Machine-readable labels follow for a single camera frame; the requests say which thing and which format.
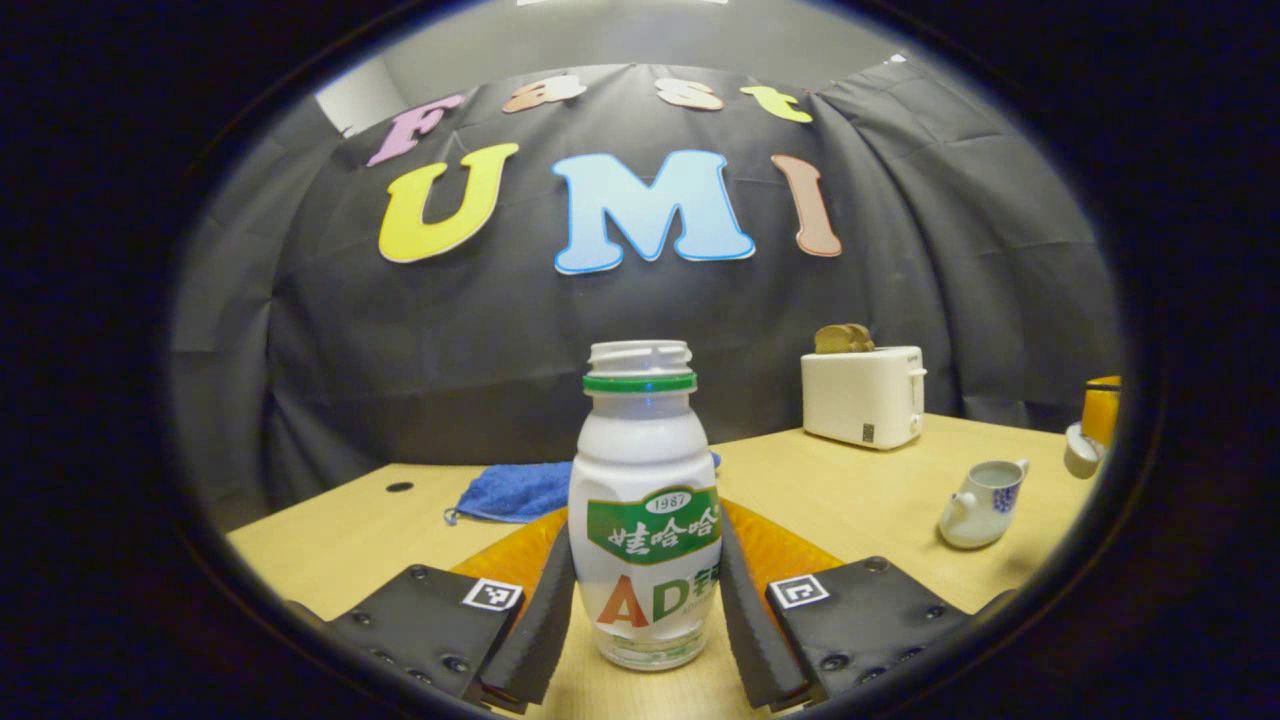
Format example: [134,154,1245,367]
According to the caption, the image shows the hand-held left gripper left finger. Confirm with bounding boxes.
[322,505,579,716]

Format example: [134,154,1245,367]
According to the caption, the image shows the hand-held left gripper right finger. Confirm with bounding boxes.
[718,498,973,713]

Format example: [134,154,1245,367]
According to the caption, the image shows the white ceramic teacup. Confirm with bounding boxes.
[938,459,1030,550]

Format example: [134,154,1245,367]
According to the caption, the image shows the white water bottle green label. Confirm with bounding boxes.
[568,340,723,672]

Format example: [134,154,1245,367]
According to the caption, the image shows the blue towel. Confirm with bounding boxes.
[445,452,721,525]

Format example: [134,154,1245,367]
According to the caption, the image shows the white toaster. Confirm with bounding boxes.
[801,346,928,451]

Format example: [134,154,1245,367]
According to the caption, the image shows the black backdrop cloth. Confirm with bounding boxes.
[168,62,1123,506]

